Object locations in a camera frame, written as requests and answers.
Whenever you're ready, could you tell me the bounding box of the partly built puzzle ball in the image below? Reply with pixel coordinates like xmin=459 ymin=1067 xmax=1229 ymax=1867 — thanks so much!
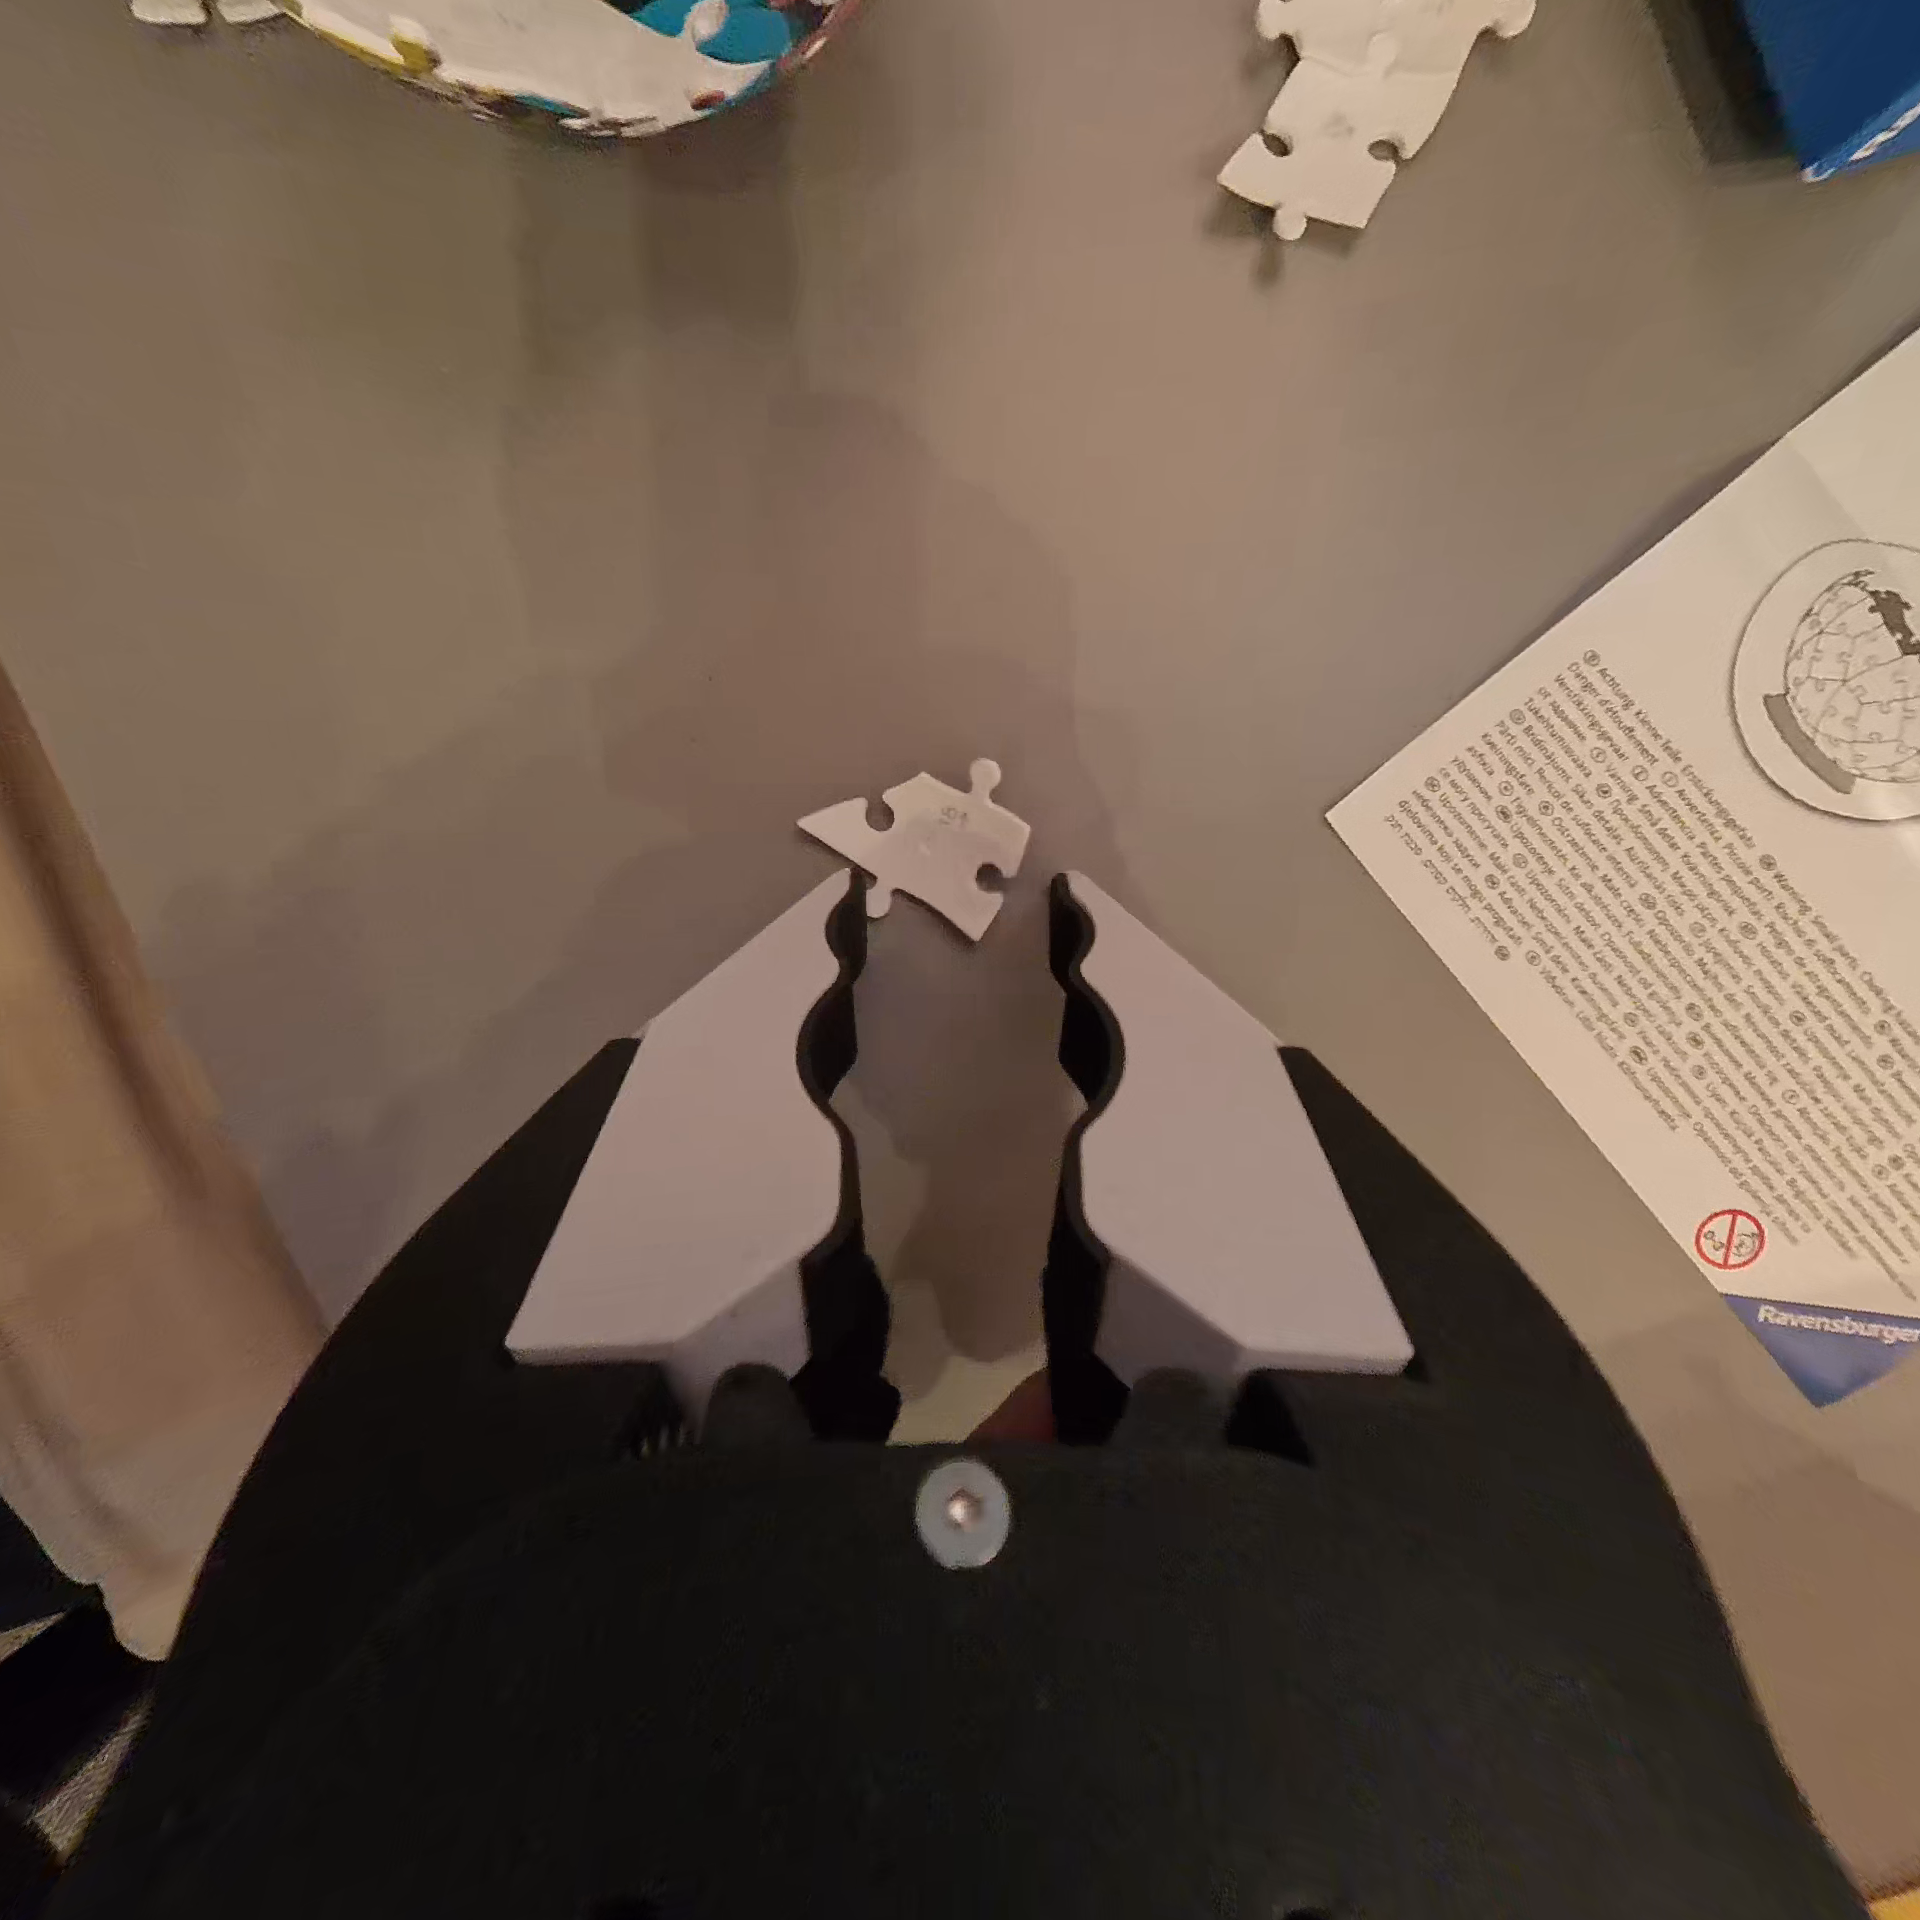
xmin=282 ymin=0 xmax=876 ymax=142

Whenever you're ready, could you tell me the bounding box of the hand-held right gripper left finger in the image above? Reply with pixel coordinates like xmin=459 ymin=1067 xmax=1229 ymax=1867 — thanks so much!
xmin=507 ymin=869 xmax=905 ymax=1449

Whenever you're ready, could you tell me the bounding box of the small joined puzzle piece cluster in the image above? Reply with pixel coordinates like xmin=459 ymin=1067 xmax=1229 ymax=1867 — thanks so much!
xmin=1214 ymin=0 xmax=1541 ymax=243

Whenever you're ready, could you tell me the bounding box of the white instruction leaflet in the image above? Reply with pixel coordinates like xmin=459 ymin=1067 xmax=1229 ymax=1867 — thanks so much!
xmin=1322 ymin=323 xmax=1920 ymax=1410

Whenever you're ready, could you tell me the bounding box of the blue puzzle box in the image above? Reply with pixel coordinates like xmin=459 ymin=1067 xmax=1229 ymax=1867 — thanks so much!
xmin=1645 ymin=0 xmax=1920 ymax=185

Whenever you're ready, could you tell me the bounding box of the person's beige trouser leg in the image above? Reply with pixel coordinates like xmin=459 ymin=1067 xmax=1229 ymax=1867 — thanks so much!
xmin=0 ymin=659 xmax=338 ymax=1667

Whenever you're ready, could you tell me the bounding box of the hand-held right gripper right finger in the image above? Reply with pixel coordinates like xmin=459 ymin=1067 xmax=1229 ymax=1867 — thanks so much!
xmin=1042 ymin=869 xmax=1418 ymax=1449

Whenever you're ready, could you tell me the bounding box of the person's black clothing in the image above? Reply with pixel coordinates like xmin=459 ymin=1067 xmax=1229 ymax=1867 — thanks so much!
xmin=0 ymin=1498 xmax=154 ymax=1867

